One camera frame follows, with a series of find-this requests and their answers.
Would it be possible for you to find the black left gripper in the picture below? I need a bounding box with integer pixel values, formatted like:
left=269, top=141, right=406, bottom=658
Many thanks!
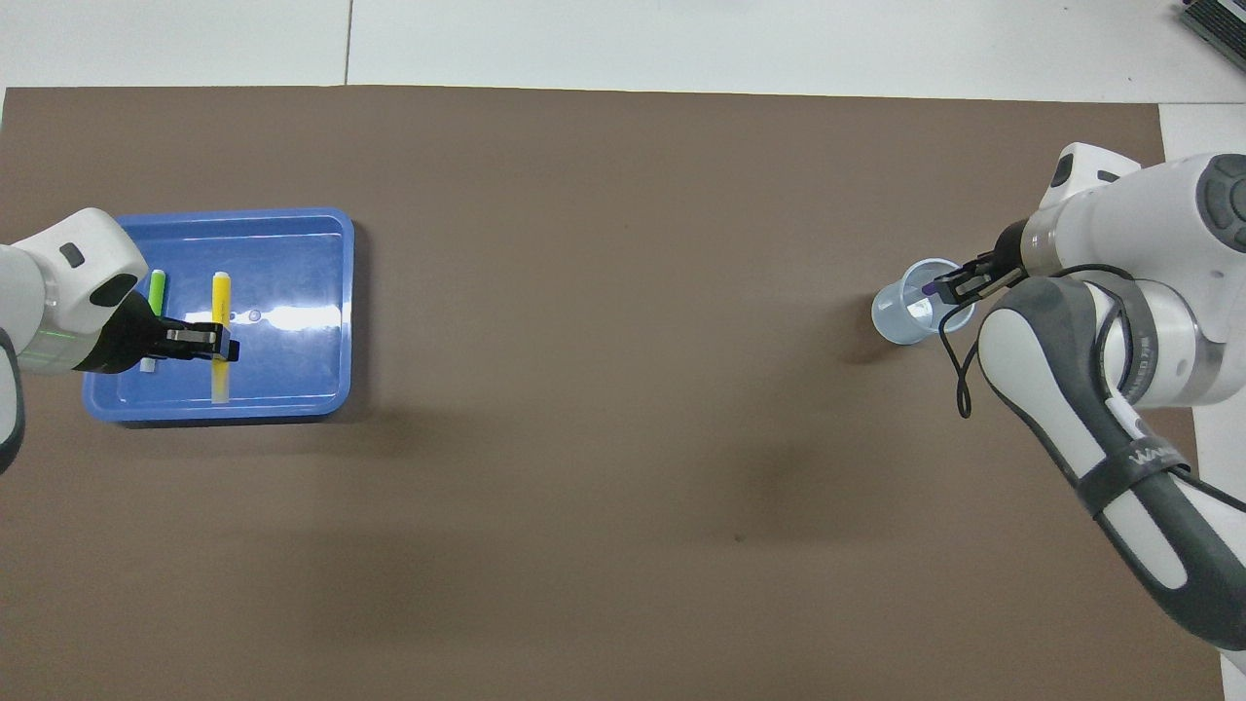
left=83, top=292, right=241, bottom=376

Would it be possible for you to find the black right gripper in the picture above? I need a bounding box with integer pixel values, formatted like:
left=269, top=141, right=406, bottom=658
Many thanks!
left=933, top=220, right=1031, bottom=303

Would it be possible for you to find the yellow pen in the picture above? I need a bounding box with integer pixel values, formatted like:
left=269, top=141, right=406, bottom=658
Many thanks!
left=209, top=271, right=235, bottom=402

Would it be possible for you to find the green pen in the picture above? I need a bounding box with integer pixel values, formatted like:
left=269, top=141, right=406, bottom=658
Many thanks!
left=139, top=269, right=166, bottom=375

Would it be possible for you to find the blue plastic tray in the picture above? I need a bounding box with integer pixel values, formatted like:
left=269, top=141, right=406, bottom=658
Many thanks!
left=81, top=205, right=355, bottom=424

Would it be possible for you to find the translucent plastic cup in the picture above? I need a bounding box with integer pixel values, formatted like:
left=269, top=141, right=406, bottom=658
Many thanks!
left=869, top=258, right=977, bottom=348

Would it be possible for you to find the grey laptop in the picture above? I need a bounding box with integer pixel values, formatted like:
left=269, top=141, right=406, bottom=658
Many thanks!
left=1178, top=0, right=1246, bottom=71

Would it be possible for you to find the brown table mat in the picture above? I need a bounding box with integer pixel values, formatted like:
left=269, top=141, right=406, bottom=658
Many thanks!
left=0, top=86, right=1229, bottom=701

